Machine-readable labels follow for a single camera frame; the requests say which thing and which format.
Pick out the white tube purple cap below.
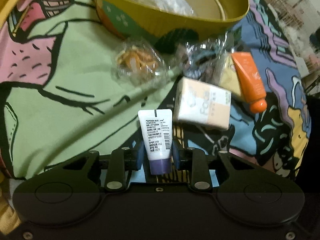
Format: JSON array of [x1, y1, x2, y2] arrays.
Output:
[[138, 109, 172, 176]]

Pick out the beige tissue pack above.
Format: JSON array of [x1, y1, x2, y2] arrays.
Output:
[[173, 77, 231, 130]]

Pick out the clear bag orange snacks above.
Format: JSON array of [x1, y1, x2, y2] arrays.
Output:
[[113, 38, 169, 88]]

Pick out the yellow cartoon tissue pack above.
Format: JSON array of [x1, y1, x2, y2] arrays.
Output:
[[217, 53, 245, 102]]

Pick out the clear bag dark items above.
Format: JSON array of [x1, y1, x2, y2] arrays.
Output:
[[170, 33, 235, 83]]

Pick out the orange tube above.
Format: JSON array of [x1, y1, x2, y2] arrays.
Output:
[[231, 52, 267, 114]]

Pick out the colourful cartoon bedspread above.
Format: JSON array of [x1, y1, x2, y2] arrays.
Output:
[[1, 0, 312, 179]]

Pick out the round yellow tin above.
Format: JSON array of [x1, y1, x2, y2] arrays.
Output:
[[95, 0, 249, 44]]

